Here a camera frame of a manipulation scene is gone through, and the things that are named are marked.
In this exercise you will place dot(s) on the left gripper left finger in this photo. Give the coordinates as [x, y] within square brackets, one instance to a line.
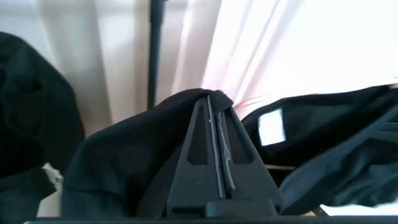
[192, 186]

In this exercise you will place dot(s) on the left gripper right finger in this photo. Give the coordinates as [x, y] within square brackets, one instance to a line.
[255, 186]

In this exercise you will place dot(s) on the black garment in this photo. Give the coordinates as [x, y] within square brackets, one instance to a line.
[124, 155]
[31, 109]

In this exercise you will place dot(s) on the black clothes rack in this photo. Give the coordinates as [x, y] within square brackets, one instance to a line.
[154, 46]

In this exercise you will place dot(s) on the beige curtain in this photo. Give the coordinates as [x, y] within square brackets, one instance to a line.
[280, 46]

